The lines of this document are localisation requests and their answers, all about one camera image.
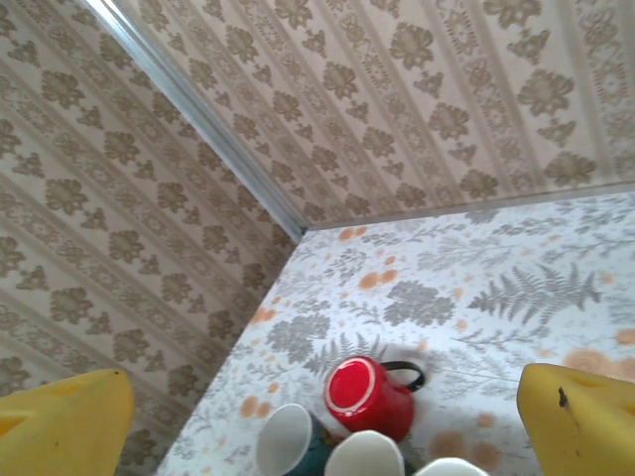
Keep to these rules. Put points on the red mug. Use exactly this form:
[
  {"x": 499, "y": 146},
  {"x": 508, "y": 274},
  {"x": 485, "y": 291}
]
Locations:
[{"x": 377, "y": 411}]

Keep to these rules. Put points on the pink mug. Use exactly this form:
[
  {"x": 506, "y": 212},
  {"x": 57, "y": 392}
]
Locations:
[{"x": 364, "y": 456}]

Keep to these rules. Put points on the aluminium frame post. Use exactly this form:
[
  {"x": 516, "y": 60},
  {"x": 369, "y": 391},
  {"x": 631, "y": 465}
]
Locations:
[{"x": 203, "y": 119}]

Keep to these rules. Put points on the white mug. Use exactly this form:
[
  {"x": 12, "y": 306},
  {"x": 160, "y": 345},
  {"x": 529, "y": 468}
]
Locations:
[{"x": 446, "y": 468}]

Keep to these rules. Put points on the teal mug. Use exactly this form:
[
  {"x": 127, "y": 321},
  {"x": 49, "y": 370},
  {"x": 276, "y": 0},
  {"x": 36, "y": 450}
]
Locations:
[{"x": 283, "y": 441}]

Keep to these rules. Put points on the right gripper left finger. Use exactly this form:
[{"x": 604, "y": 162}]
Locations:
[{"x": 59, "y": 426}]

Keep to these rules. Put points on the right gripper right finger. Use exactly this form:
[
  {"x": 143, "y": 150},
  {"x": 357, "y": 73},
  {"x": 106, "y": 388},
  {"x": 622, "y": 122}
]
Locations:
[{"x": 585, "y": 426}]

